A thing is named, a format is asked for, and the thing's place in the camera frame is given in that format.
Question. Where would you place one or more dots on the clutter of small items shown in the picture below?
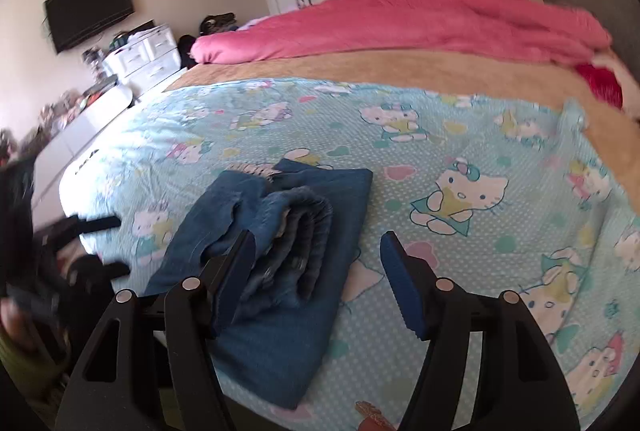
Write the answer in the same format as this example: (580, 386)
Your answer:
(70, 103)

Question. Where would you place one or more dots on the pink duvet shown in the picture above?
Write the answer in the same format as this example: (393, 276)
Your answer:
(400, 21)

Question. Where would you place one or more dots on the pink glitter object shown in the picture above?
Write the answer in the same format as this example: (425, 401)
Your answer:
(375, 416)

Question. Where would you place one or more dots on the dark bag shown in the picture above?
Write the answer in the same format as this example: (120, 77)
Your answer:
(217, 25)

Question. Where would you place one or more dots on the person's green clothing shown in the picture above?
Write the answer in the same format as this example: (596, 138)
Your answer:
(30, 371)

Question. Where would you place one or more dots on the white low cabinet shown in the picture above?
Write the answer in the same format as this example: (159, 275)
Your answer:
(85, 131)

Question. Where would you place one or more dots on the person's left hand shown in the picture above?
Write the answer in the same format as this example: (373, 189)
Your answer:
(12, 321)

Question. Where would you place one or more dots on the beige bed sheet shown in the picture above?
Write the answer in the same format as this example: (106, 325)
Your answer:
(400, 72)

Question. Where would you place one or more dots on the red floral pillow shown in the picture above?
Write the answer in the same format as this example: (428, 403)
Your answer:
(600, 86)

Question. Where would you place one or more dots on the blue denim pants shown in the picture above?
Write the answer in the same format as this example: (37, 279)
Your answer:
(320, 221)

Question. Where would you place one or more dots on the cartoon-print blanket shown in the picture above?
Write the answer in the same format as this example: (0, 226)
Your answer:
(450, 141)

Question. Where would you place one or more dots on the black wall television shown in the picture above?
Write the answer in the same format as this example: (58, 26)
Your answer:
(90, 11)

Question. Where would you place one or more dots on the black object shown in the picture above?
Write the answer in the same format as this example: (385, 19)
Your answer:
(186, 53)

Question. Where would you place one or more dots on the white drawer unit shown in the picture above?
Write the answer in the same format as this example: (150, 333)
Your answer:
(145, 58)

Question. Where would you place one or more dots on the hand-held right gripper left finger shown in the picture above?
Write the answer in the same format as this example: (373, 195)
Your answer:
(235, 283)

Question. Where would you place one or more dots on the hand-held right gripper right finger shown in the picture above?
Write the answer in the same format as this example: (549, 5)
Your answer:
(400, 283)

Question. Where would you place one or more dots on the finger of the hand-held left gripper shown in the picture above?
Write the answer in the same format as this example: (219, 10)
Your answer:
(90, 226)
(102, 272)

